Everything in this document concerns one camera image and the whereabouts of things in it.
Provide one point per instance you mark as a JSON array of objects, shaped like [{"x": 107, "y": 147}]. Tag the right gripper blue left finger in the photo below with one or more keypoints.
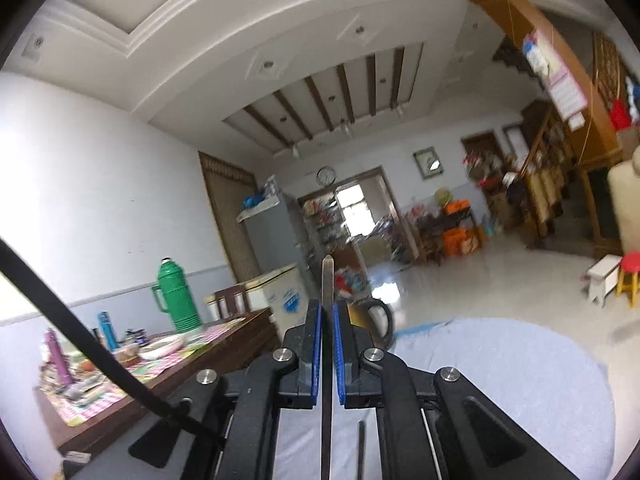
[{"x": 301, "y": 385}]

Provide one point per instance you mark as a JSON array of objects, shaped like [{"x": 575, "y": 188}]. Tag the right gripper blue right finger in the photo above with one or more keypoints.
[{"x": 357, "y": 362}]

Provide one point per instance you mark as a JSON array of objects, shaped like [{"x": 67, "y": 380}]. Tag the white chest freezer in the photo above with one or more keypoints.
[{"x": 282, "y": 291}]

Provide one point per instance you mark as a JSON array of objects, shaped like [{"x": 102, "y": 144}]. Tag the gold electric kettle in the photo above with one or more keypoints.
[{"x": 376, "y": 317}]

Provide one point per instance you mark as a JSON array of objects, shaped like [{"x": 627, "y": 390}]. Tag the grey refrigerator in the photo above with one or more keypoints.
[{"x": 280, "y": 234}]

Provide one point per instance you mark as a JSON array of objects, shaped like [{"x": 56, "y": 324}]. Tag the green thermos jug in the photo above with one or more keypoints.
[{"x": 173, "y": 297}]

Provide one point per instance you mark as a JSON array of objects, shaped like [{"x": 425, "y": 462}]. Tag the dark wooden side table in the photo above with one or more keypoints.
[{"x": 449, "y": 234}]

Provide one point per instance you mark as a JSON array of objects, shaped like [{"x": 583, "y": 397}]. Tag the blue thermos bottle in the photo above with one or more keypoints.
[{"x": 108, "y": 331}]

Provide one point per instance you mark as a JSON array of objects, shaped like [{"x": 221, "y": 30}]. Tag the dark wooden sideboard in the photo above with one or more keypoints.
[{"x": 104, "y": 412}]

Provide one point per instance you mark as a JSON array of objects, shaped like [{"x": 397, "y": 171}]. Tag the small white step stool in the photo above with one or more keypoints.
[{"x": 602, "y": 278}]

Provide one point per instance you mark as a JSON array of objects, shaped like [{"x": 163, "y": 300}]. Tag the wooden stair railing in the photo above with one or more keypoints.
[{"x": 543, "y": 176}]

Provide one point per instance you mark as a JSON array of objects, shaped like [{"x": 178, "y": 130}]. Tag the red yellow round stool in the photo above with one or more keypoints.
[{"x": 628, "y": 278}]

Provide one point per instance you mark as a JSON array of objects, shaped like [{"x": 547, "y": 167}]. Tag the beige sofa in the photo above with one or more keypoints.
[{"x": 624, "y": 181}]

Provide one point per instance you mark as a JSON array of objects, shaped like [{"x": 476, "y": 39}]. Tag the round wall clock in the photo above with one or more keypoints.
[{"x": 326, "y": 176}]

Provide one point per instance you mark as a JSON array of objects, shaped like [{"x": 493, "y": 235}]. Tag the framed wall picture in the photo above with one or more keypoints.
[{"x": 428, "y": 162}]

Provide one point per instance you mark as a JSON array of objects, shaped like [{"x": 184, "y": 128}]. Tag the wall calendar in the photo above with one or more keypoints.
[{"x": 559, "y": 82}]

